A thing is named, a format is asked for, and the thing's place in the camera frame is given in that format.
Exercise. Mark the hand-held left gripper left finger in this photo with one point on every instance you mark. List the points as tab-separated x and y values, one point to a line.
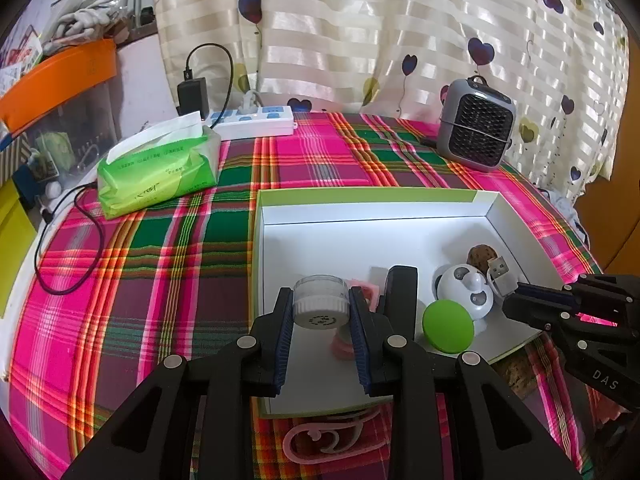
280	345

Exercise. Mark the pink green plaid tablecloth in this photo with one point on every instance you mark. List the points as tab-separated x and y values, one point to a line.
150	285

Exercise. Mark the blue grey cloth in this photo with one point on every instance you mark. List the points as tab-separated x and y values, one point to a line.
562	207

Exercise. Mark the green tissue pack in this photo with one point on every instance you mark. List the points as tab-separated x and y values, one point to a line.
155	175

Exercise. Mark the wooden wardrobe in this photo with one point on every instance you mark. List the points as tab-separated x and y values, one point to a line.
620	160

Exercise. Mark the pink swirl plastic clip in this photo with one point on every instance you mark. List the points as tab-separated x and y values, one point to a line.
290	447

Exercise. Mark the brown cork piece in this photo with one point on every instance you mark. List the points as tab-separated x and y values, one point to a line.
520	375

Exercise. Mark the green round disc white base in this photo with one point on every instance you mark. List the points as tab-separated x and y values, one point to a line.
447	325

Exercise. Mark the green and white cardboard box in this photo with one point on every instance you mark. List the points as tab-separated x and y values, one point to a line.
350	240

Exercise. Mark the white grey spotted ball toy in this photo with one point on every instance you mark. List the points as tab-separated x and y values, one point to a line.
460	285

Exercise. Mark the black rectangular plastic case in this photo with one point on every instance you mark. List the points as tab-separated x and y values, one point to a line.
402	300

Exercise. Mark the grey portable heater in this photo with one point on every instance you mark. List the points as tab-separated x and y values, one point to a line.
477	122

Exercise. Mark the black power adapter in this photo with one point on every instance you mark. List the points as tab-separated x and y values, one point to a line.
194	97

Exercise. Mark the clear storage bin orange lid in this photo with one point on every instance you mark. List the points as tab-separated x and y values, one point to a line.
65	110

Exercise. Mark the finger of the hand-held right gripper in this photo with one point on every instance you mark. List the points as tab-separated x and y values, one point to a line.
535	312
605	295

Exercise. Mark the small pink plastic piece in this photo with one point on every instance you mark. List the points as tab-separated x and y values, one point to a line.
371	292

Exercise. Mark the small white round jar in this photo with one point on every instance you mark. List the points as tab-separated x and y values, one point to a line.
320	305

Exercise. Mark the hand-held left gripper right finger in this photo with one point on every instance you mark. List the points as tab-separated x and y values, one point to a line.
359	345

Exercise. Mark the yellow box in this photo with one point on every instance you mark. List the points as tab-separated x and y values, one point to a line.
12	250

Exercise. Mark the white blue power strip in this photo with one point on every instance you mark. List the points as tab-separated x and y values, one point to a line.
255	122

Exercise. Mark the brown walnut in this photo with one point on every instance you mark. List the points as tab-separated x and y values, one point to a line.
481	256

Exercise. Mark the printed paper packets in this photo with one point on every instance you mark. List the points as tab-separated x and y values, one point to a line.
20	60

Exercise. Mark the small white ball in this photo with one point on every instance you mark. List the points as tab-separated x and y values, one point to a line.
53	190

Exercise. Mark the striped heart print curtain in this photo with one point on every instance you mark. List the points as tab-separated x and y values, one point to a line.
375	30

